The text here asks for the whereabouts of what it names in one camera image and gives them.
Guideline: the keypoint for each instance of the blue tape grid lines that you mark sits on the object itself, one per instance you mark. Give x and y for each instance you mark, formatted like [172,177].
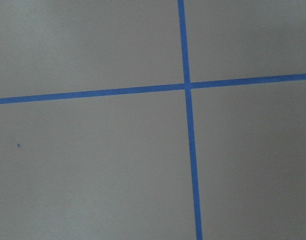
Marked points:
[186,86]

